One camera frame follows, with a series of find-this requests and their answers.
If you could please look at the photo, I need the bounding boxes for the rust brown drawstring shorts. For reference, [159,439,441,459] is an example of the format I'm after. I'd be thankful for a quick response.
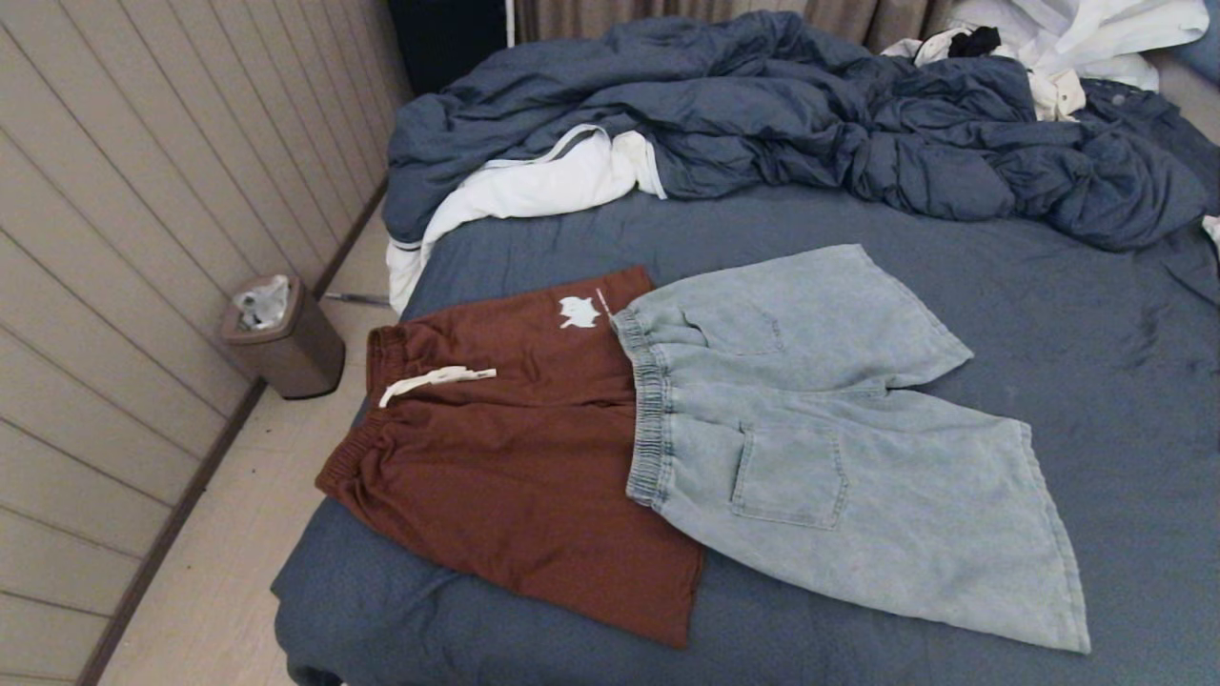
[315,266,706,652]

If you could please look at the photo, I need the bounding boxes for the light blue denim shorts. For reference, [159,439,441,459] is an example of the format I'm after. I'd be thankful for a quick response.
[610,244,1092,656]

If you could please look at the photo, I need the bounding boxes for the dark blue crumpled duvet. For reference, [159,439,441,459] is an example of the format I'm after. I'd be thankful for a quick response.
[383,10,1220,253]

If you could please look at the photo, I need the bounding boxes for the brown trash bin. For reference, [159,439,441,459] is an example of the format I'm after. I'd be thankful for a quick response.
[220,276,346,399]

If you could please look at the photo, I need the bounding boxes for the beige curtain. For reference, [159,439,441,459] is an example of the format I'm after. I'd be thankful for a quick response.
[515,0,964,53]

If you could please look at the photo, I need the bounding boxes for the dark cabinet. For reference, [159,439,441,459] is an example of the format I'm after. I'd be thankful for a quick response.
[388,0,508,96]

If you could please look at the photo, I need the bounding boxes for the small black garment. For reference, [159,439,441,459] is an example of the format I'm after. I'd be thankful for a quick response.
[948,27,1003,58]

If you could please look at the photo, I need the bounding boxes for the bed with blue sheet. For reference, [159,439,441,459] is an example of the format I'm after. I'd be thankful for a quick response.
[270,181,1220,686]

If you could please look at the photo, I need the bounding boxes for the white crumpled clothing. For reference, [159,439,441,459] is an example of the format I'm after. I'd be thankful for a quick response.
[944,0,1211,91]

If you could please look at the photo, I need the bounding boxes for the dark blue denim garment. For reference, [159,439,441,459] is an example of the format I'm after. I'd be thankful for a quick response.
[1082,78,1220,153]

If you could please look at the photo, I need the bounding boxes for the blue pillow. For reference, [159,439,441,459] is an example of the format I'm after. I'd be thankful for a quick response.
[1170,19,1220,85]

